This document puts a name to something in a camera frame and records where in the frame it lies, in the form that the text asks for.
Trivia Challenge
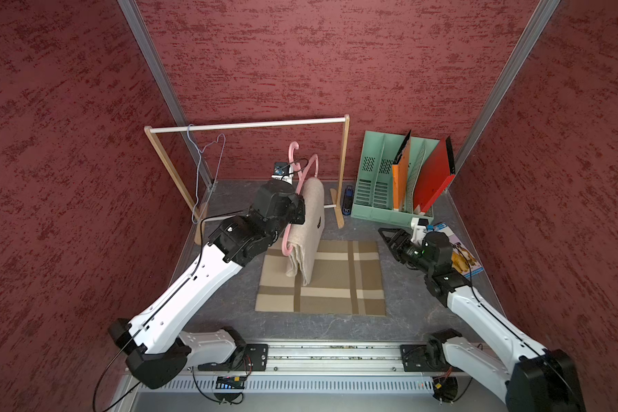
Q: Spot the pink plastic hanger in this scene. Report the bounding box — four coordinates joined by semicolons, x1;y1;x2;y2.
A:
282;142;319;257

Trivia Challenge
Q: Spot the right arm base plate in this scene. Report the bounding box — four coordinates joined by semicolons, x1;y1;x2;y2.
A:
399;343;462;375

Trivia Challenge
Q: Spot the green file organizer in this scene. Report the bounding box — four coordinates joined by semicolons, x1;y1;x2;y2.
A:
351;130;417;228

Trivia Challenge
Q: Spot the red folder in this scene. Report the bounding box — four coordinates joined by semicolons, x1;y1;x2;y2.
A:
413;137;456;215

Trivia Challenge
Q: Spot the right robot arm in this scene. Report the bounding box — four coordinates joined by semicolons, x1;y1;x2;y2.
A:
378;228;585;411

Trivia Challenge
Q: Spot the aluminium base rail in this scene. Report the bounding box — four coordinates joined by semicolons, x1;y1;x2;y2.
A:
128;339;537;377

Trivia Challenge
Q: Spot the wooden clothes rack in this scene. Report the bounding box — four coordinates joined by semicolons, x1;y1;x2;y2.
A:
132;116;366;244

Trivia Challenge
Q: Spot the orange folder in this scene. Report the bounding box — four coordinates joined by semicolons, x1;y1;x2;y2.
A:
392;131;411;211

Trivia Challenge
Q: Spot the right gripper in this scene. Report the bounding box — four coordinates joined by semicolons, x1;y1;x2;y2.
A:
377;227;434;273

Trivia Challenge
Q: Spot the beige wool scarf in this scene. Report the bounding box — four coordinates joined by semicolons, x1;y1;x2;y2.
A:
285;178;325;286

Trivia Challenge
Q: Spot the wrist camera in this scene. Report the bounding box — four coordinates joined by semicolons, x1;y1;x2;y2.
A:
271;161;295;184
410;217;429;245

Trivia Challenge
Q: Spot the dog picture book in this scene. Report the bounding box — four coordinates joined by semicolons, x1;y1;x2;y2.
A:
433;223;484;279

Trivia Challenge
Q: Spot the black blue remote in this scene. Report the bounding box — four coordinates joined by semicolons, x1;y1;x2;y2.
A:
342;185;355;216

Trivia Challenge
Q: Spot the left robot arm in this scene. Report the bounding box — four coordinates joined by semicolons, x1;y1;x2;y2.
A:
108;180;305;389

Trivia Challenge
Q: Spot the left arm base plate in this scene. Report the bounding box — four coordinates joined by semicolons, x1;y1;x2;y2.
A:
196;343;270;374

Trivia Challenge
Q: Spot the brown plaid scarf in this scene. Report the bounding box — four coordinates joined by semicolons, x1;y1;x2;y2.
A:
255;240;386;317

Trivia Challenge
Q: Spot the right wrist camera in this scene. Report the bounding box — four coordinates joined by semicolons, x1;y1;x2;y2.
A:
410;217;429;245

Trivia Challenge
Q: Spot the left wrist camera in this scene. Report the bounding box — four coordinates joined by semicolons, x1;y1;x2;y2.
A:
271;161;295;184

